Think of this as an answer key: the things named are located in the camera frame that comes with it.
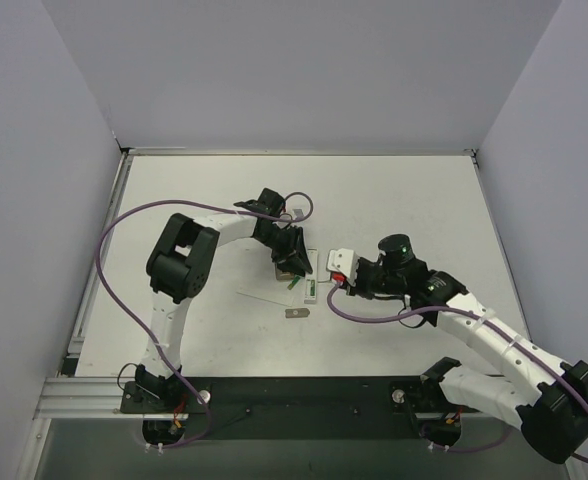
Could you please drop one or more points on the aluminium table frame rail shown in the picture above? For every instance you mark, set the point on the aluminium table frame rail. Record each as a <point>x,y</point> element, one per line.
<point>239,344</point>

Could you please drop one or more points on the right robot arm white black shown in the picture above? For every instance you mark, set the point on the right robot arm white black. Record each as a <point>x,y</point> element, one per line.
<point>539,393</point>

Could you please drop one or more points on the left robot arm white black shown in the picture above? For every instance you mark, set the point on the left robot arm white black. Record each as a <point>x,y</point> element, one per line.
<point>179,268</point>

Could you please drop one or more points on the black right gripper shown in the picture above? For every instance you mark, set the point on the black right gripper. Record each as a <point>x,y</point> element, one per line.
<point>362,276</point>

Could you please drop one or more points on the white remote control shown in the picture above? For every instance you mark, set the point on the white remote control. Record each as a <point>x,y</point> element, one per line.
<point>311,279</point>

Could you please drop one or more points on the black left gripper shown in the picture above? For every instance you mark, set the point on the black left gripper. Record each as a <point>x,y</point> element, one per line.
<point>291,248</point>

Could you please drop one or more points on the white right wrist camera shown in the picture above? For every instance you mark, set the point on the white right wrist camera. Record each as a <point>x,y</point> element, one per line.
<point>342,264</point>

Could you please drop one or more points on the green AAA battery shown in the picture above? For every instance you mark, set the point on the green AAA battery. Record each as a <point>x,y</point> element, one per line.
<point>294,282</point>

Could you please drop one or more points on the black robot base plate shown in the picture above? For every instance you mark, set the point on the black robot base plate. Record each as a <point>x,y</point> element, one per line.
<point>298,408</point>

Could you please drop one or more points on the small grey battery cover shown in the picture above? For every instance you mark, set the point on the small grey battery cover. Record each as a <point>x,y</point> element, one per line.
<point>297,313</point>

